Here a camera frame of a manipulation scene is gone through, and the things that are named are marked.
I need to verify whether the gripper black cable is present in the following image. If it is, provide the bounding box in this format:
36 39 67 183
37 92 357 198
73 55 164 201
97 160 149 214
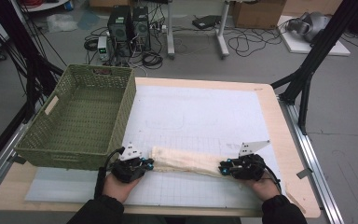
262 165 283 192
94 146 126 201

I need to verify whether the grey helmet-shaped device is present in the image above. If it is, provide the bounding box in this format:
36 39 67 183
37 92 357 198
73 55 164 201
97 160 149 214
285 11 332 44

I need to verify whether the black metal frame stand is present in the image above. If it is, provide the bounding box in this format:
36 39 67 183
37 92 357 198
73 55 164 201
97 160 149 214
0 0 65 175
269 0 358 135

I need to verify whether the cream egg-print cloth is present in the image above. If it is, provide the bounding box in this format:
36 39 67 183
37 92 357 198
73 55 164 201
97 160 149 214
149 146 232 179

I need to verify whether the flat black device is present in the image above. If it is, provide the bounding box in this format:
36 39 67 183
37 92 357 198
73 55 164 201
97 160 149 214
191 14 222 31

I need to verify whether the aluminium rail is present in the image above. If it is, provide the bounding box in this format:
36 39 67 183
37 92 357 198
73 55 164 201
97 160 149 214
279 98 345 224
0 119 34 204

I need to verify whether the green woven basket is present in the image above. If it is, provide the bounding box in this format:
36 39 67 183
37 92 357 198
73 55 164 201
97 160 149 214
13 63 137 172

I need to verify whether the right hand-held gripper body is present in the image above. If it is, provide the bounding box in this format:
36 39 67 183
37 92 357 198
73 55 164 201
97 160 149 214
229 139 272 182

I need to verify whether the large cardboard box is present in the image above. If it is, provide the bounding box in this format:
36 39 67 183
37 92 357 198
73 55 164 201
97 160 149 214
230 0 287 30

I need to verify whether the white grid mat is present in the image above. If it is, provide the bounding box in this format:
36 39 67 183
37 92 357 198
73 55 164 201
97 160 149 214
24 85 282 210

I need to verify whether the person's right hand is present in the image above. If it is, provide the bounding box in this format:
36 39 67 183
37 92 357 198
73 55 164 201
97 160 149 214
245 174 283 203

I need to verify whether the black floor cable coil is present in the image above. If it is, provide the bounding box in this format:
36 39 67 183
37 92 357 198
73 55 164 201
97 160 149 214
140 50 165 71

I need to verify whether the black computer tower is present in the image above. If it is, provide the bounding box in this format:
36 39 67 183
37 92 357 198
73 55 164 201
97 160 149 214
131 6 152 51
106 5 132 44

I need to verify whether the small metal bracket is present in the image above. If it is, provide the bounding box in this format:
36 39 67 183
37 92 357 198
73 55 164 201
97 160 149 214
296 167 314 180

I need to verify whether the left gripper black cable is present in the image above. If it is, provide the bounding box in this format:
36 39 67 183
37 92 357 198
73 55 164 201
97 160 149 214
94 146 126 201

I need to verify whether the small grey power supply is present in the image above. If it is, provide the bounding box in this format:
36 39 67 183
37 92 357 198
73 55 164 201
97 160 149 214
96 35 110 62

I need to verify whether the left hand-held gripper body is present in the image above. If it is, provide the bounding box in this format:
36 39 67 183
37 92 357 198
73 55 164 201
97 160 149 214
109 142 147 184

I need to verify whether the white floor board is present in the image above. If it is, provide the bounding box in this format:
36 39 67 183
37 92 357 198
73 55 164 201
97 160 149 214
277 15 351 57

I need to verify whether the blue floor sheet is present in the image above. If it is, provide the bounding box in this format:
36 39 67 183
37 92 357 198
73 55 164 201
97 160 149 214
76 11 101 31

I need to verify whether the clear plastic bag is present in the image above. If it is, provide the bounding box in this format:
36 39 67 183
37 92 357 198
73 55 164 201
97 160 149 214
46 13 79 34

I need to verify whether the white desk leg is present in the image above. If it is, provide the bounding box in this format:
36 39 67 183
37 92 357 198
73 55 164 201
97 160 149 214
215 0 231 61
165 0 176 61

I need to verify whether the tangle of black floor cables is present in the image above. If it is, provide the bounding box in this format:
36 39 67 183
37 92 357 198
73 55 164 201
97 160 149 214
226 26 288 58

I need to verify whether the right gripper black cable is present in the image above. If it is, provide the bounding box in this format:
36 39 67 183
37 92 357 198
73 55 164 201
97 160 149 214
262 165 283 192

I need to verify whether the person's left hand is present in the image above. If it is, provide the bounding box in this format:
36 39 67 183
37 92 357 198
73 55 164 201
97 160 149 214
101 172 143 204

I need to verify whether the white round table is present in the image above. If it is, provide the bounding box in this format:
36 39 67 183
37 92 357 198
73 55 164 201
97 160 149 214
20 0 71 13

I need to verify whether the thin wooden strip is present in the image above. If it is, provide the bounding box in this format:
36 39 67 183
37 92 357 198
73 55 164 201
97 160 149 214
284 189 308 215

